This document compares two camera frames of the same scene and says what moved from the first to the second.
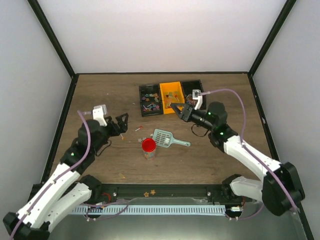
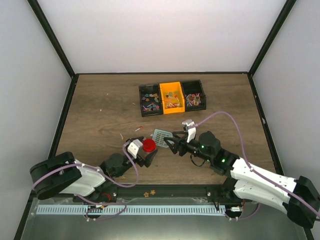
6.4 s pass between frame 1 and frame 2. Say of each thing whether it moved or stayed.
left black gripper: moved
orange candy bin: stayed
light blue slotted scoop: stayed
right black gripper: moved
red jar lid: stayed
